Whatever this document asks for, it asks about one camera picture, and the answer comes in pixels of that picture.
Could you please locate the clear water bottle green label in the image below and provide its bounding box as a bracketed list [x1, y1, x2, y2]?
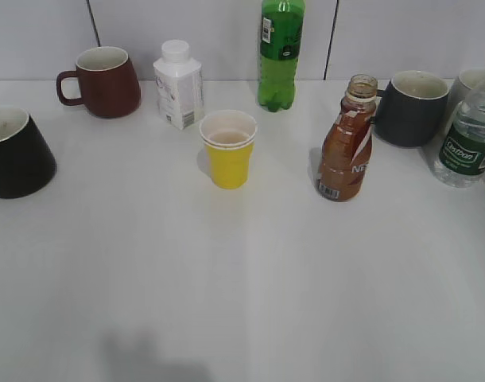
[433, 77, 485, 189]

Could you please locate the yellow paper cup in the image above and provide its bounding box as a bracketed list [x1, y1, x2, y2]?
[199, 110, 258, 189]

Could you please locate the black ceramic mug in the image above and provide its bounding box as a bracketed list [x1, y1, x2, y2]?
[0, 106, 57, 199]

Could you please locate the dark grey ceramic mug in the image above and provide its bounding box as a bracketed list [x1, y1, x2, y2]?
[374, 70, 449, 148]

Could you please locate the white ceramic mug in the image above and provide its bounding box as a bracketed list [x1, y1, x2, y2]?
[444, 68, 485, 129]

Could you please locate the white milk carton bottle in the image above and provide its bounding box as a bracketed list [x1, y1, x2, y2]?
[153, 40, 204, 130]

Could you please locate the dark red ceramic mug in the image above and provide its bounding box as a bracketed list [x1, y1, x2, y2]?
[56, 46, 141, 119]

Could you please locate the brown Nescafe coffee bottle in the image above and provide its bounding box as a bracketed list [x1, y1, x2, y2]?
[316, 74, 378, 202]

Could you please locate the green soda bottle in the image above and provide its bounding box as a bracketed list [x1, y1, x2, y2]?
[258, 0, 305, 112]

